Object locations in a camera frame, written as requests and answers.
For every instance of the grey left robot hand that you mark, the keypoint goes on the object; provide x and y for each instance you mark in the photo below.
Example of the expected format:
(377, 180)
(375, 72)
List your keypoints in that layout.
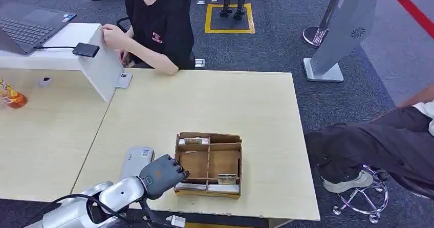
(162, 177)

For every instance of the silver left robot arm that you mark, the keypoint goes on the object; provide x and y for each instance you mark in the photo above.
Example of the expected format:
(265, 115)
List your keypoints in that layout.
(118, 192)

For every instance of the white card stack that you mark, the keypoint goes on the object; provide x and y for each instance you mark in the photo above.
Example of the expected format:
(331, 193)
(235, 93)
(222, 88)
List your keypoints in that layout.
(223, 188)
(190, 186)

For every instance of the grey flat labelled device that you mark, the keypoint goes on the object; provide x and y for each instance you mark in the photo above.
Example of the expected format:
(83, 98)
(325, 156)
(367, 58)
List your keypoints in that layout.
(135, 162)

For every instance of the wooden card box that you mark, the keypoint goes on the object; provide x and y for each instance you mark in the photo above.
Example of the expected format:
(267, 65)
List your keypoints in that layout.
(196, 163)

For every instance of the small white box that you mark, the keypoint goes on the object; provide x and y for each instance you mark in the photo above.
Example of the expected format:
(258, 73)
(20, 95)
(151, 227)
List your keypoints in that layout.
(178, 221)

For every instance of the card stack with dark print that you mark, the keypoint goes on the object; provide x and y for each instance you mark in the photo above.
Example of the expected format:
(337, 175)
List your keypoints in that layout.
(193, 140)

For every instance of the upright card with print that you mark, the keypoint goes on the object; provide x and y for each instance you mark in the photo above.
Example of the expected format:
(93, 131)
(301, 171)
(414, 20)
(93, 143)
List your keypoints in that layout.
(226, 179)

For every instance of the white desk partition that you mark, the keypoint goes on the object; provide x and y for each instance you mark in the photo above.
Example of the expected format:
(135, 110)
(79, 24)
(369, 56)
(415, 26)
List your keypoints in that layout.
(98, 70)

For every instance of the black external drive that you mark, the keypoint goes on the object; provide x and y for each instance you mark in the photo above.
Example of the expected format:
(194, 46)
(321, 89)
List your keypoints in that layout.
(85, 49)

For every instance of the person's right hand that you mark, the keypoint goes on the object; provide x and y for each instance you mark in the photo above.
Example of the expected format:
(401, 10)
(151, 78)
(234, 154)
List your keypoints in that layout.
(113, 36)

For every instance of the small white round device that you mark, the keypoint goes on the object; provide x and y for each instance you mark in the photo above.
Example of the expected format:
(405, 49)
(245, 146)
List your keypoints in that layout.
(45, 81)

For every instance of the person in black shirt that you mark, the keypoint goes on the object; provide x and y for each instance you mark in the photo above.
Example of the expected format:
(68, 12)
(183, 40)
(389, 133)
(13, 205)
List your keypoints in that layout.
(162, 22)

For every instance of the orange drink bottle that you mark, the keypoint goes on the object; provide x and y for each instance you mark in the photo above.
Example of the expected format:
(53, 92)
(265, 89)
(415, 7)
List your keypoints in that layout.
(13, 99)

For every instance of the grey sneaker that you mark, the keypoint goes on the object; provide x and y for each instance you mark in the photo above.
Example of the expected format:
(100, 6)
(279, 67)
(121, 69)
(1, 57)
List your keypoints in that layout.
(349, 183)

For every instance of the grey laptop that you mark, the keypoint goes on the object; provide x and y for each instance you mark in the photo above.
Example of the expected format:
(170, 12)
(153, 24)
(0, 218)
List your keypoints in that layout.
(23, 26)

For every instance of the chrome wheeled stool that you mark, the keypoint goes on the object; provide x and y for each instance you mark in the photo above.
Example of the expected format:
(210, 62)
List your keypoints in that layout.
(373, 199)

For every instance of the person in black trousers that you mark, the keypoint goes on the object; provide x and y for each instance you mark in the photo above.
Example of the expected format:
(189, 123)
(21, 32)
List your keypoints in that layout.
(379, 148)

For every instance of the grey kiosk stand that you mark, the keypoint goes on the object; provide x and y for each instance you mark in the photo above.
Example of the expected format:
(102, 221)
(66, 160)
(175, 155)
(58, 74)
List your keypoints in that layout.
(346, 26)

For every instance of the red barrier belt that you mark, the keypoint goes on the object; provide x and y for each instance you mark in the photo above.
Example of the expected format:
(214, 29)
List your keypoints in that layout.
(410, 5)

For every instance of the chrome stanchion post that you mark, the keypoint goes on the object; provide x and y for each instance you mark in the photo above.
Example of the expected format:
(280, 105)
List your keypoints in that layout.
(322, 22)

